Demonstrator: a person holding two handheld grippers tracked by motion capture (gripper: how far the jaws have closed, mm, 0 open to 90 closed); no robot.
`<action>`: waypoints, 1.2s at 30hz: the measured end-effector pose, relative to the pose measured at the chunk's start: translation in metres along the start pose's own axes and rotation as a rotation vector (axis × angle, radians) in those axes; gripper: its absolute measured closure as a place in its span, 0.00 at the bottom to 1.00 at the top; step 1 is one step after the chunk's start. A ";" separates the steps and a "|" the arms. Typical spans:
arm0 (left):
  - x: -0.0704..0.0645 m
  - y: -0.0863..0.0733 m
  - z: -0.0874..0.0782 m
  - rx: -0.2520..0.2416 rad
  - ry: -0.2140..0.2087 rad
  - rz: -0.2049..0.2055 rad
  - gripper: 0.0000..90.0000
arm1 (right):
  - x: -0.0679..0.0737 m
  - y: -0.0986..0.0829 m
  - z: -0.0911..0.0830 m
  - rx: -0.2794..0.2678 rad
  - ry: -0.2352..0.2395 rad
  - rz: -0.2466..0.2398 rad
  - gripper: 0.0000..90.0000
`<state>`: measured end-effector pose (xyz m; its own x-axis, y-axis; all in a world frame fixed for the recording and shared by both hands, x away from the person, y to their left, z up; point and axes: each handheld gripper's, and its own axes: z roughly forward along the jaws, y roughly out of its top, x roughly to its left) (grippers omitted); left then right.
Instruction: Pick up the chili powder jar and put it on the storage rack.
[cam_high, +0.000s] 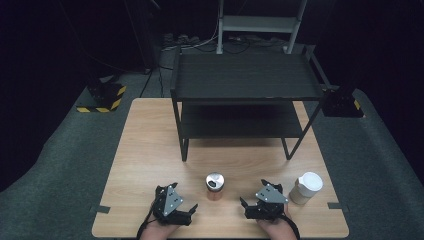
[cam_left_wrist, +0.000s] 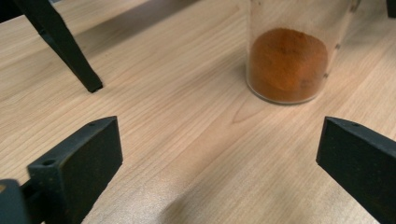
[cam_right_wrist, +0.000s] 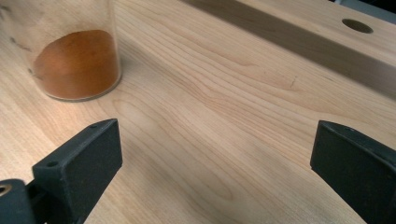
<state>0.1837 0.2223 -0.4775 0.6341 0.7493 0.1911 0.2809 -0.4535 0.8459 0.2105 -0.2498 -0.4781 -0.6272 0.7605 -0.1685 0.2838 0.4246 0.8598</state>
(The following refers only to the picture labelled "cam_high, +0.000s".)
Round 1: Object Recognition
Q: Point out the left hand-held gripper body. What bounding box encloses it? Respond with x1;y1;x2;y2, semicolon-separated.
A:
151;184;194;227

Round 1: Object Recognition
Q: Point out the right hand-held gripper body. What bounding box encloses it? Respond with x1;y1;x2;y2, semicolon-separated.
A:
245;184;290;222

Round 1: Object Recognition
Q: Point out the metal-lid spice jar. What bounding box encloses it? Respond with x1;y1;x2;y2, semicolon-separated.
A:
204;171;226;202

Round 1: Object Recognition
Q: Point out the white-lid jar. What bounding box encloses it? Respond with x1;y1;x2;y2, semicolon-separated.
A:
288;171;324;206

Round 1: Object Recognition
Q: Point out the black two-tier shelf rack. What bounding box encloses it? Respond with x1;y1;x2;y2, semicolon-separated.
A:
169;46;338;163

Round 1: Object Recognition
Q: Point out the person's left hand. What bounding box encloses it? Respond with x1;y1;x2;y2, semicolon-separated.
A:
139;213;182;240

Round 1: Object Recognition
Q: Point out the person's right hand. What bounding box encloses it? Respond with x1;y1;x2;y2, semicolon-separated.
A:
257;203;299;240

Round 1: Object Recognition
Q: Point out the grey tape piece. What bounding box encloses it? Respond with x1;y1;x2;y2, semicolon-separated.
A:
327;201;350;213
89;204;111;215

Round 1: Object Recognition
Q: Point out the yellow-black striped stand base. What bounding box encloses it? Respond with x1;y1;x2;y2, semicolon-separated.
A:
76;82;128;114
321;87;365;119

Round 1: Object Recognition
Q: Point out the power strip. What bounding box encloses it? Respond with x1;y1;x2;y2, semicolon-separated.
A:
162;32;202;48

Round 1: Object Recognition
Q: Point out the grey metal stand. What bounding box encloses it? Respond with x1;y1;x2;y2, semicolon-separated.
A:
215;0;308;55

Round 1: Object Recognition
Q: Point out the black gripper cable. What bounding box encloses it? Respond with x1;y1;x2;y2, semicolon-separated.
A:
282;203;301;240
135;199;158;240

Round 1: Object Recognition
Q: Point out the black floor cable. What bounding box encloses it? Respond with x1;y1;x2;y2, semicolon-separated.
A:
139;66;155;98

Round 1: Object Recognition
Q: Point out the white cable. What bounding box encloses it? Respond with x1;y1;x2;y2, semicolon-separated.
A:
162;16;222;52

